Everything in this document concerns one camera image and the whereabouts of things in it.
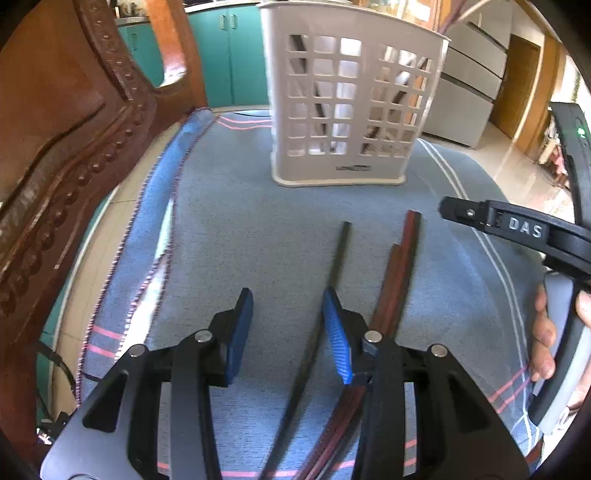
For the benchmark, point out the white plastic utensil basket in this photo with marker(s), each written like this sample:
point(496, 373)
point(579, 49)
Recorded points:
point(323, 173)

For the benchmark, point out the teal base cabinets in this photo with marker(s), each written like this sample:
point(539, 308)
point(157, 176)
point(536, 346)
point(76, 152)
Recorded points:
point(240, 60)
point(138, 50)

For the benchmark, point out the brown wooden door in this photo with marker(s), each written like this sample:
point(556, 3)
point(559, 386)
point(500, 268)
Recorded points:
point(517, 87)

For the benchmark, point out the black chopstick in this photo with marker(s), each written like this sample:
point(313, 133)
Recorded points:
point(318, 108)
point(338, 258)
point(399, 94)

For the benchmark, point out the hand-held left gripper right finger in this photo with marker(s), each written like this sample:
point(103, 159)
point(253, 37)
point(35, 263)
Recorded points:
point(337, 341)

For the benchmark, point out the red-brown chopstick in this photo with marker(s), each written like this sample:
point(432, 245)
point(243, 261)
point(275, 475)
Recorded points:
point(388, 277)
point(407, 258)

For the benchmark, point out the carved wooden chair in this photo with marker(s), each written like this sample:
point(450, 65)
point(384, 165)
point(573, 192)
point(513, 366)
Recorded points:
point(55, 115)

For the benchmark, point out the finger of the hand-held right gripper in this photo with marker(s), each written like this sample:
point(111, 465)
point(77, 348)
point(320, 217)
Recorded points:
point(480, 214)

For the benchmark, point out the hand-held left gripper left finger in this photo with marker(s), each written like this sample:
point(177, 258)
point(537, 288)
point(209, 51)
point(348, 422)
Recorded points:
point(240, 332)

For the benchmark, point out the silver refrigerator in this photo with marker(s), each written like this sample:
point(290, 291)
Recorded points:
point(466, 92)

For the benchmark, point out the blue striped towel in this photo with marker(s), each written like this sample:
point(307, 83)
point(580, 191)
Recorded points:
point(254, 230)

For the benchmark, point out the person's right hand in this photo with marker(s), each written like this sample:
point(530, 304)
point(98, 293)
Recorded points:
point(545, 332)

